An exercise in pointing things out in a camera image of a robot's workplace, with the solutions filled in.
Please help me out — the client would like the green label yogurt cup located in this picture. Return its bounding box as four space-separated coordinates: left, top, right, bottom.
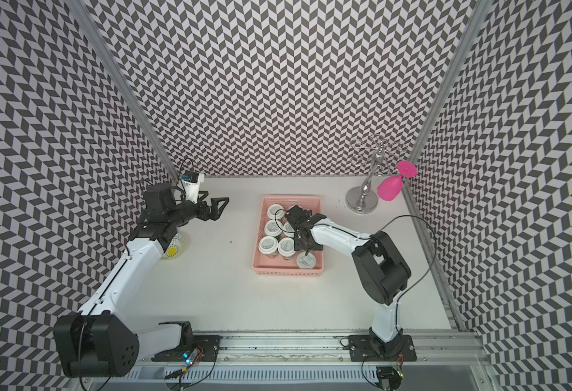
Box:
264 220 284 239

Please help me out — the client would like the yogurt cup edge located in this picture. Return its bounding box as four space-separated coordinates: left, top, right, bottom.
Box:
258 236 279 257
278 237 297 260

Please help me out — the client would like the beige label yogurt cup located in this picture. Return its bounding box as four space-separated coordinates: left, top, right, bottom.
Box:
266 204 286 221

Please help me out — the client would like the clear lid yogurt cup front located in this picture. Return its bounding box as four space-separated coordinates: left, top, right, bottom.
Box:
297 252 317 270

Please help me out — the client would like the pink plastic basket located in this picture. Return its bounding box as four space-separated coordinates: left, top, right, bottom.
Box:
252 195 324 276

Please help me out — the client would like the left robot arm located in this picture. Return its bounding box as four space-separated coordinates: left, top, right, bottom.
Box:
53 182 230 379

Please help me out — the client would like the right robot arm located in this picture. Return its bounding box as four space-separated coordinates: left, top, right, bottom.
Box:
285 205 412 344

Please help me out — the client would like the patterned round plate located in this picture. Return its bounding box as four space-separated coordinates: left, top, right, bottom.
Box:
161 233 185 260

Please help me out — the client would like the silver metal cup stand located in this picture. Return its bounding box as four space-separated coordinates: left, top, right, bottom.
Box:
345 139 389 214

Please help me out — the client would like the magenta plastic wine glass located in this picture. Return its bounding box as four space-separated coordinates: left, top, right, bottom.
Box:
377 161 418 201

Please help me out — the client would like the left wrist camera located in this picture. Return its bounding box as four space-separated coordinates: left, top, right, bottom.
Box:
180 170 205 204

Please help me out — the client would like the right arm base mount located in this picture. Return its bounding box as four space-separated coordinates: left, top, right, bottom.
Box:
347 334 417 363

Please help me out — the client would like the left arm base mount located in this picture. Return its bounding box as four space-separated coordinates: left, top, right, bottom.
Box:
151 334 222 363

